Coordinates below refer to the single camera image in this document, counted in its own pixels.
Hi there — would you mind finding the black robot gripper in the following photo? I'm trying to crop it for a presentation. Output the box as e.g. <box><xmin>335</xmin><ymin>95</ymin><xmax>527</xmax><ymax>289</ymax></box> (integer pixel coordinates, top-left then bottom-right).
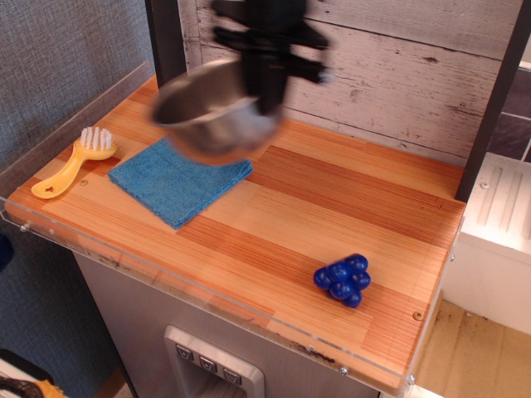
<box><xmin>211</xmin><ymin>1</ymin><xmax>329</xmax><ymax>114</ymax></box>

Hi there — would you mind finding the steel bowl pan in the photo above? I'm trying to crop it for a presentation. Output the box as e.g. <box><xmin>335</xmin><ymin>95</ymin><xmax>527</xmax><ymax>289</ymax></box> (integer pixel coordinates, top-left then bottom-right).
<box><xmin>151</xmin><ymin>59</ymin><xmax>282</xmax><ymax>165</ymax></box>

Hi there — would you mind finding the blue folded cloth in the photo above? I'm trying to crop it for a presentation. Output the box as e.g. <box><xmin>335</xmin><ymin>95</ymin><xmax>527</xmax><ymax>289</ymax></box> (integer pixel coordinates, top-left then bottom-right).
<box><xmin>109</xmin><ymin>138</ymin><xmax>253</xmax><ymax>230</ymax></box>

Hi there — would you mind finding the yellow scrub brush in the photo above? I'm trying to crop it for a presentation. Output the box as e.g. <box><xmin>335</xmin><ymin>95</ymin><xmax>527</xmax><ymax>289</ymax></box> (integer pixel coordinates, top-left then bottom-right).
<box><xmin>31</xmin><ymin>126</ymin><xmax>117</xmax><ymax>199</ymax></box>

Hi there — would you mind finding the blue plastic grape bunch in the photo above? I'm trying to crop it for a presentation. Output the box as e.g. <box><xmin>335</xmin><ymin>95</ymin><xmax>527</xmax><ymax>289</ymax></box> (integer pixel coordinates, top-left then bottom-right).
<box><xmin>313</xmin><ymin>254</ymin><xmax>372</xmax><ymax>308</ymax></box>

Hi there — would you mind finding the grey toy fridge cabinet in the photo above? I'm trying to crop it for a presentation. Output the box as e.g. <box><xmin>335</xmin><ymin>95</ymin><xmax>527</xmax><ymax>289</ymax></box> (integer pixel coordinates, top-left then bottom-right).
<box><xmin>75</xmin><ymin>255</ymin><xmax>378</xmax><ymax>397</ymax></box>

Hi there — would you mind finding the silver dispenser panel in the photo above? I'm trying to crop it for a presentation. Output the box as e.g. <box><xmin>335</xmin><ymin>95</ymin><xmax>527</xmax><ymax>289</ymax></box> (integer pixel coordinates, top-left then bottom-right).
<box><xmin>164</xmin><ymin>325</ymin><xmax>266</xmax><ymax>397</ymax></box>

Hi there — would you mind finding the white toy sink counter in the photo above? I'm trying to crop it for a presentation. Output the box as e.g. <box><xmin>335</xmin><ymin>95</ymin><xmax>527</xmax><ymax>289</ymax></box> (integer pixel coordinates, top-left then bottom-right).
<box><xmin>442</xmin><ymin>153</ymin><xmax>530</xmax><ymax>333</ymax></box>

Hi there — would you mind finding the clear acrylic edge guard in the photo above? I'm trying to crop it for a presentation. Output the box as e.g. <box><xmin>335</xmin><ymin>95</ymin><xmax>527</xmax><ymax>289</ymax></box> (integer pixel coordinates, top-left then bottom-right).
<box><xmin>6</xmin><ymin>186</ymin><xmax>464</xmax><ymax>396</ymax></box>

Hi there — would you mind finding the yellow black object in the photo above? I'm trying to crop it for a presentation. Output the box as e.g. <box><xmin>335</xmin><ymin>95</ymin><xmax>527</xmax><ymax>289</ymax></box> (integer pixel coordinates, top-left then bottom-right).
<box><xmin>1</xmin><ymin>376</ymin><xmax>66</xmax><ymax>398</ymax></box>

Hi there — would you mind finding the dark left post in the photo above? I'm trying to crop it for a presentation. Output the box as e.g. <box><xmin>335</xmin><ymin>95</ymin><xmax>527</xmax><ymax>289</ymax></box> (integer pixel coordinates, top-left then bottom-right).
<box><xmin>144</xmin><ymin>0</ymin><xmax>187</xmax><ymax>87</ymax></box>

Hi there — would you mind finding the dark post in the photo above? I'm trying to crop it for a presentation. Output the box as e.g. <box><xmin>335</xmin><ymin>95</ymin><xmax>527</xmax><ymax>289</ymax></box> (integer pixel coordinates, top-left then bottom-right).
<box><xmin>455</xmin><ymin>0</ymin><xmax>530</xmax><ymax>202</ymax></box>
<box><xmin>144</xmin><ymin>0</ymin><xmax>187</xmax><ymax>87</ymax></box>

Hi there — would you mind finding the dark right post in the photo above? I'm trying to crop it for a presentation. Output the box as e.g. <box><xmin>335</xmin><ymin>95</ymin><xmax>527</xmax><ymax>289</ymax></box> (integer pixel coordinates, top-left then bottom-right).
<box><xmin>455</xmin><ymin>0</ymin><xmax>530</xmax><ymax>202</ymax></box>

